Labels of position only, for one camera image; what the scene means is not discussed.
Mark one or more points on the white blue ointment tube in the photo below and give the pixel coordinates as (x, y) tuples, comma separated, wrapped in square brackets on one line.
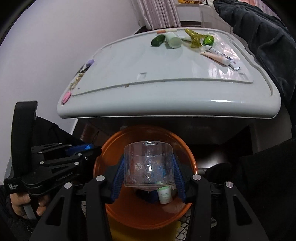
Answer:
[(231, 62)]

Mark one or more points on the pink oval case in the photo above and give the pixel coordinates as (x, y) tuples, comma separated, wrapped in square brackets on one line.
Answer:
[(66, 97)]

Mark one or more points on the white bed frame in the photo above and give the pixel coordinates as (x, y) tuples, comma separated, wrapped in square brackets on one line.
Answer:
[(210, 19)]

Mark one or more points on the clear plastic cup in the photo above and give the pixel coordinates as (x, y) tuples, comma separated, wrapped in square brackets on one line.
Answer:
[(149, 165)]

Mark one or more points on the white plastic cup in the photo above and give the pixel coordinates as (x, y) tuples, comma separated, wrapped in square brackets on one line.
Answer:
[(173, 40)]

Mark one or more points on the yellow-green hair claw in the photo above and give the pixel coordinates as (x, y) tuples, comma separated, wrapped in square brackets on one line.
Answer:
[(195, 37)]

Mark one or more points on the dark fleece blanket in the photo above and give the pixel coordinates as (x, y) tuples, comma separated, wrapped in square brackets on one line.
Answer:
[(267, 38)]

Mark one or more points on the left hand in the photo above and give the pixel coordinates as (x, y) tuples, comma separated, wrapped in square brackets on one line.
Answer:
[(18, 201)]

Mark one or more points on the orange trash bucket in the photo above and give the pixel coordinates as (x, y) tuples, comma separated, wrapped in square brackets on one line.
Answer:
[(131, 218)]

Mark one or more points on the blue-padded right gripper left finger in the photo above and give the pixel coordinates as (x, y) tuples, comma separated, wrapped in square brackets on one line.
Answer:
[(80, 214)]

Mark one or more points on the pink striped curtain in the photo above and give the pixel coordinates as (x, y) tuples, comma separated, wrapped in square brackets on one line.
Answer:
[(157, 14)]

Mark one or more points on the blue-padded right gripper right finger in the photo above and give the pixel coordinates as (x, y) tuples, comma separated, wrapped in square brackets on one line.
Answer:
[(218, 212)]

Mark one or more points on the green plastic cup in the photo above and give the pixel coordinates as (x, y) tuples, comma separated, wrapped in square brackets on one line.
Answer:
[(208, 40)]

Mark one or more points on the white folding table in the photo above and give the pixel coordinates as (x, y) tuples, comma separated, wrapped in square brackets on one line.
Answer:
[(129, 77)]

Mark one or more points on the white jar in bucket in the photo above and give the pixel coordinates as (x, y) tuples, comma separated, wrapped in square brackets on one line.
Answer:
[(164, 194)]

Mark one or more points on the pink cream tube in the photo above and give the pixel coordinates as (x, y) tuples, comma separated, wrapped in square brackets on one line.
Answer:
[(217, 58)]

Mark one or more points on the dark green bottle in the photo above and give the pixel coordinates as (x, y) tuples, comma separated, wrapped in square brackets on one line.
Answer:
[(158, 40)]

